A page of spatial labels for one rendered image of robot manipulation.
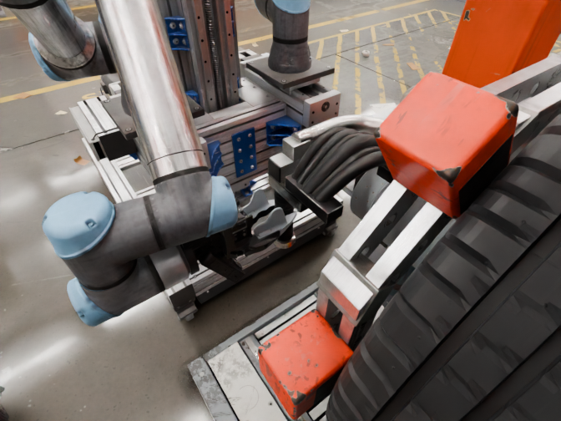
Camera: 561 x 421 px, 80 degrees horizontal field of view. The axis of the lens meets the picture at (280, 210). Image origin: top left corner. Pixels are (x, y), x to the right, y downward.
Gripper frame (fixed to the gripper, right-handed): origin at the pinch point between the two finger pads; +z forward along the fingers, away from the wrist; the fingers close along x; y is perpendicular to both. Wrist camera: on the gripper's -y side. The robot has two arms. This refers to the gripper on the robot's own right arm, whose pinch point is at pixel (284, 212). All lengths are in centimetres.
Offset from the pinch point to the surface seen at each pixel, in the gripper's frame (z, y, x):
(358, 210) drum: 10.7, 1.3, -8.5
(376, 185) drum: 12.8, 6.8, -9.3
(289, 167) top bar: -2.4, 14.3, -4.5
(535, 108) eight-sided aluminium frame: 9.9, 29.0, -25.9
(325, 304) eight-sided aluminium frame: -10.0, 8.2, -22.1
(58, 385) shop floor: -67, -83, 43
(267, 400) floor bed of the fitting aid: -10, -75, -6
